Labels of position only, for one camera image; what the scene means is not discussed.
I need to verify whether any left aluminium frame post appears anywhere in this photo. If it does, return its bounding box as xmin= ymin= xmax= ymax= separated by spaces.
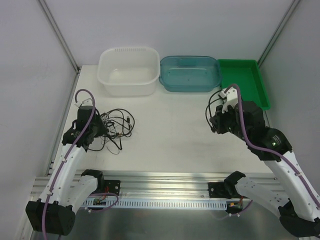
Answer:
xmin=37 ymin=0 xmax=81 ymax=73

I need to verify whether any white slotted cable duct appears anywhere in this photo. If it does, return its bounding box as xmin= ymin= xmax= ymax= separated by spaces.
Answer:
xmin=82 ymin=198 xmax=228 ymax=210

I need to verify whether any black USB cable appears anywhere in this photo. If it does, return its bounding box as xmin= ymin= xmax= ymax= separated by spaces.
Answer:
xmin=87 ymin=108 xmax=136 ymax=153
xmin=205 ymin=90 xmax=226 ymax=133

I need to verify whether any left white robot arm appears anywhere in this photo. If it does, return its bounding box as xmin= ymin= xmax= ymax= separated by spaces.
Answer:
xmin=25 ymin=105 xmax=106 ymax=236

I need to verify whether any right aluminium frame post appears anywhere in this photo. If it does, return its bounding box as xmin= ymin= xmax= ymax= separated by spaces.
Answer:
xmin=257 ymin=0 xmax=302 ymax=68

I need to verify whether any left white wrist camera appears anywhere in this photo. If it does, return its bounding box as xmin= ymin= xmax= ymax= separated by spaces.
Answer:
xmin=74 ymin=98 xmax=93 ymax=108

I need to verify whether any white plastic tub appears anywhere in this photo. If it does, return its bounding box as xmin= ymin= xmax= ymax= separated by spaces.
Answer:
xmin=96 ymin=46 xmax=161 ymax=97

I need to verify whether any aluminium mounting rail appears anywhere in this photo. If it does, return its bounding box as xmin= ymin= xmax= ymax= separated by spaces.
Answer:
xmin=30 ymin=170 xmax=285 ymax=200

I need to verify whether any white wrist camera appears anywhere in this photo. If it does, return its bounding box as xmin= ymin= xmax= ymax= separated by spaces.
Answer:
xmin=74 ymin=98 xmax=93 ymax=108
xmin=218 ymin=87 xmax=238 ymax=114

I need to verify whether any green plastic tray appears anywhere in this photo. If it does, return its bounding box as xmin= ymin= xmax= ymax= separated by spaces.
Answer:
xmin=218 ymin=59 xmax=271 ymax=110

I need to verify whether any thin brown white wire tangle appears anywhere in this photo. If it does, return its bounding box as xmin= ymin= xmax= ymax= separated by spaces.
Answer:
xmin=98 ymin=112 xmax=132 ymax=156

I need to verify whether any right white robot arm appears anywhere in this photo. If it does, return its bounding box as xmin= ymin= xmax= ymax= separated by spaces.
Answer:
xmin=205 ymin=101 xmax=320 ymax=238

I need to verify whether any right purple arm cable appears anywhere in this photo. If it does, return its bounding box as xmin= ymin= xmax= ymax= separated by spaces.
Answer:
xmin=224 ymin=83 xmax=320 ymax=208

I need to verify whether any aluminium frame post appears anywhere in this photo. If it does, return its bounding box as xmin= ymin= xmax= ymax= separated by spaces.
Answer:
xmin=37 ymin=0 xmax=81 ymax=73
xmin=257 ymin=0 xmax=302 ymax=68

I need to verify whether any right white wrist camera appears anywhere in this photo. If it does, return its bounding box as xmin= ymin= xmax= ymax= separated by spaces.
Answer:
xmin=218 ymin=87 xmax=238 ymax=114

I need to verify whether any teal transparent plastic container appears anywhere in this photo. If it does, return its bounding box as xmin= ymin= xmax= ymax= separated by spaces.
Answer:
xmin=159 ymin=55 xmax=222 ymax=93

